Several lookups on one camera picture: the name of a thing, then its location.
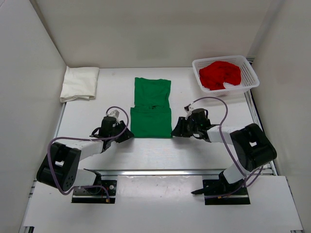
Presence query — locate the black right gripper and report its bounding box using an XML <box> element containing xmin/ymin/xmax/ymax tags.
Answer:
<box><xmin>172</xmin><ymin>117</ymin><xmax>201</xmax><ymax>138</ymax></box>

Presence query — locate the aluminium right table rail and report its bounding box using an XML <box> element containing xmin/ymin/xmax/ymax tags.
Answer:
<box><xmin>244</xmin><ymin>90</ymin><xmax>278</xmax><ymax>176</ymax></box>

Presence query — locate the white plastic basket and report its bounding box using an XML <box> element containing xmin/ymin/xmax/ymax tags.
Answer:
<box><xmin>192</xmin><ymin>55</ymin><xmax>259</xmax><ymax>96</ymax></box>

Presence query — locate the green t shirt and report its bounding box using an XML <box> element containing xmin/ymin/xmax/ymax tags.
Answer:
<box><xmin>130</xmin><ymin>77</ymin><xmax>172</xmax><ymax>138</ymax></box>

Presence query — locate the white front cover board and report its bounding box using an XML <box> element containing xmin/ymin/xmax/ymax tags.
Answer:
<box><xmin>24</xmin><ymin>176</ymin><xmax>303</xmax><ymax>233</ymax></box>

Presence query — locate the aluminium left table rail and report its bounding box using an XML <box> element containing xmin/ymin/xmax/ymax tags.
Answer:
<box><xmin>52</xmin><ymin>103</ymin><xmax>66</xmax><ymax>139</ymax></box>

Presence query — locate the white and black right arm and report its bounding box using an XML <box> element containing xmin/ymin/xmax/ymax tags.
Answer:
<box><xmin>171</xmin><ymin>108</ymin><xmax>277</xmax><ymax>194</ymax></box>

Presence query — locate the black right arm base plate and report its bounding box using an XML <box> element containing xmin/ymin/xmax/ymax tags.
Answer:
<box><xmin>191</xmin><ymin>176</ymin><xmax>251</xmax><ymax>205</ymax></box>

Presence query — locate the white t shirt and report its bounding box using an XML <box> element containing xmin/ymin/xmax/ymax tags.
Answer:
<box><xmin>60</xmin><ymin>66</ymin><xmax>100</xmax><ymax>103</ymax></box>

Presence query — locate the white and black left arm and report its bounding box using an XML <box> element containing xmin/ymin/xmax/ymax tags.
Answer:
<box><xmin>36</xmin><ymin>116</ymin><xmax>134</xmax><ymax>195</ymax></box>

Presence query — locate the red t shirt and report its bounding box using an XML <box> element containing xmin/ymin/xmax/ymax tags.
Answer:
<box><xmin>199</xmin><ymin>61</ymin><xmax>242</xmax><ymax>91</ymax></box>

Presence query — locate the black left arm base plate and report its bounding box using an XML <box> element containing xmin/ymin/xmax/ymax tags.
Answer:
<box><xmin>71</xmin><ymin>169</ymin><xmax>118</xmax><ymax>204</ymax></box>

